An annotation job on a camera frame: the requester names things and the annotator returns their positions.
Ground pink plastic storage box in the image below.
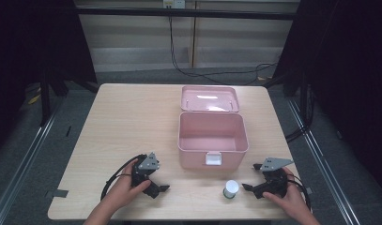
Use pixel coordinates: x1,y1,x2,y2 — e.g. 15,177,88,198
176,84,250,172

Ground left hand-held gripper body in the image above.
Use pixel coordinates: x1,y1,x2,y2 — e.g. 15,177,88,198
130,152,161,188

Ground black horizontal bar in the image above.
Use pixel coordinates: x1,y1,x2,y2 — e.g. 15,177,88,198
75,7,301,22

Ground grey tape strip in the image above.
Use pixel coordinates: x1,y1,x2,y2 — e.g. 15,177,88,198
45,188,69,200

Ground person's right hand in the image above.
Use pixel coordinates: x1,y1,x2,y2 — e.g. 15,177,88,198
262,167,309,218

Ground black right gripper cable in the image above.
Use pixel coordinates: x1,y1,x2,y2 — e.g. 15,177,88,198
286,173,313,211

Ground black cable bundle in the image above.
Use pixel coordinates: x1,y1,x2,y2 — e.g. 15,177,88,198
283,74,315,144

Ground metal floor rail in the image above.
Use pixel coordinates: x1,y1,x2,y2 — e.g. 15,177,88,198
0,101,66,225
285,98,361,225

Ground black wall cable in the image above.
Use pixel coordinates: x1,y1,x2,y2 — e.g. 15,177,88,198
168,6,278,86

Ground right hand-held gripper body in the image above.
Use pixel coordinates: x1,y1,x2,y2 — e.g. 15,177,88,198
259,157,295,199

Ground person's left hand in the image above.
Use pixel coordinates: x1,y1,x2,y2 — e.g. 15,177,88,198
106,158,153,214

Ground small white-capped bottle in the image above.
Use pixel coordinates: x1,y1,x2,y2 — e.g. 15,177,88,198
222,179,240,200

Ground black metal stand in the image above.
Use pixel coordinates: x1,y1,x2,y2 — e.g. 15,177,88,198
38,69,53,128

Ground yellow floor tape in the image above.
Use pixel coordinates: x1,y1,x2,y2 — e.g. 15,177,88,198
26,93,42,106

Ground white wall socket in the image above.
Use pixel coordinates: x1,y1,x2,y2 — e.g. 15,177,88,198
162,0,187,9

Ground black curtain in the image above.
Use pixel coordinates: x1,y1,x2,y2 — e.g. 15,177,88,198
271,0,382,196
0,0,99,158

